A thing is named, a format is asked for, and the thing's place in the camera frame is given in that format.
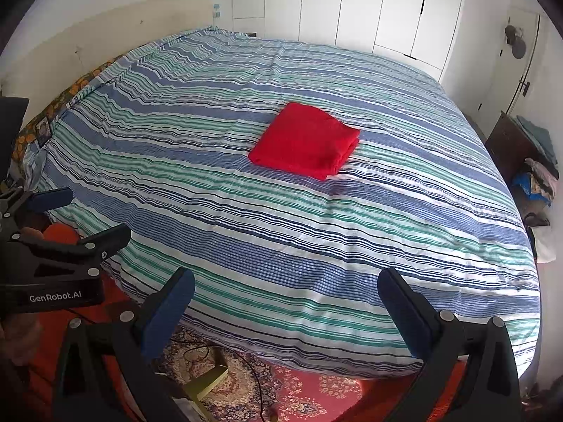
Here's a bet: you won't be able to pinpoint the person's orange pants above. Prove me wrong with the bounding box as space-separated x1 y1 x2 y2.
26 223 146 405

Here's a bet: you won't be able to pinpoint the red knit sweater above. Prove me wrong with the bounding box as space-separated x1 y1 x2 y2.
247 102 361 182

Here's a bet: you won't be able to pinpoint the white door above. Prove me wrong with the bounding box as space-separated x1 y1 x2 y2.
497 6 543 117

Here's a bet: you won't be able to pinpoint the yellow-green stool leg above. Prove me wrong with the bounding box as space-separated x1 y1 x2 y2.
184 346 230 402

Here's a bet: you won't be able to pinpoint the black cable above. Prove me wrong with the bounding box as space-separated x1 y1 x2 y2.
182 342 267 422

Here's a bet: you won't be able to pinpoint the teal folded cloth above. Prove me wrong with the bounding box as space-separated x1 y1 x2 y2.
515 115 558 168

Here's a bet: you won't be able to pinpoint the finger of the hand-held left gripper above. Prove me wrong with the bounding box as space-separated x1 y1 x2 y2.
0 187 74 235
0 224 132 287

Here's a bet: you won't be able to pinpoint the red floral rug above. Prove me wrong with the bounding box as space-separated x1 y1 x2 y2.
154 329 468 422

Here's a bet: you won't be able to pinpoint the dark wooden dresser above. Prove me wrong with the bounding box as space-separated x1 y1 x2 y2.
484 111 542 181

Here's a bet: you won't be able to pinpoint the beige headboard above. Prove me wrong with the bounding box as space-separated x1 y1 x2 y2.
0 0 214 97

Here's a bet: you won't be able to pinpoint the dark flat panel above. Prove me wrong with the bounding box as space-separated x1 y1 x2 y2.
0 97 30 177

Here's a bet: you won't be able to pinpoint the orange patterned bed sheet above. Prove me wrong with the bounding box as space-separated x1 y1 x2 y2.
13 53 129 160

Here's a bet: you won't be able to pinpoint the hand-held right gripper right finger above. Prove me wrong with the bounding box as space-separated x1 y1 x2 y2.
377 267 525 422

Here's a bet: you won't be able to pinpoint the blue bag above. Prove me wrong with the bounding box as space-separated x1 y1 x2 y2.
512 171 544 197

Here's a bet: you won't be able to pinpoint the person's left hand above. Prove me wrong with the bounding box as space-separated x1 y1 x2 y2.
0 314 42 366

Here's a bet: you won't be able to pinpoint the striped bed blanket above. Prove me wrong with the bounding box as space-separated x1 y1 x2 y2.
24 26 542 381

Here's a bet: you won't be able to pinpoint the white cloth bundle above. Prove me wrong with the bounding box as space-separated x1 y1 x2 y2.
533 223 563 265

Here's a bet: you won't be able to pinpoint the white wardrobe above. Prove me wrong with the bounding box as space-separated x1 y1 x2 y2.
231 0 469 82

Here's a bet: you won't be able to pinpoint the dark hat on door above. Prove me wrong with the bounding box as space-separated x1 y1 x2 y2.
504 24 527 59

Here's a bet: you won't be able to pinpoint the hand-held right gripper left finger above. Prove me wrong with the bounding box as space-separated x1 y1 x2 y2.
53 267 196 422

